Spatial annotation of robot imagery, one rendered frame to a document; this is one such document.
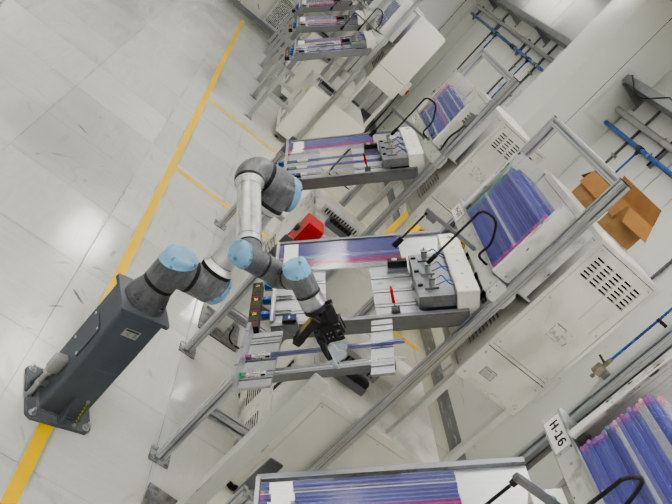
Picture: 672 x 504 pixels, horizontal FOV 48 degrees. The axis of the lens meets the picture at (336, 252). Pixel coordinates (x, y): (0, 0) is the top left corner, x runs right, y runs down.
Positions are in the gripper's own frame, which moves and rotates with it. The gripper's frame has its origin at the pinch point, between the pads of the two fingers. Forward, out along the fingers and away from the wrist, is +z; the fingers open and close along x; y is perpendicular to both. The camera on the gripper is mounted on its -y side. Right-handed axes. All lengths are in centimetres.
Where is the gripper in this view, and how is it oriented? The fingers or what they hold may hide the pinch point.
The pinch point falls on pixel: (335, 364)
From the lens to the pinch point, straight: 230.7
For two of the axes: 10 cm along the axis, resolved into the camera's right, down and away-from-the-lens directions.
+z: 3.9, 8.6, 3.3
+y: 9.2, -3.5, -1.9
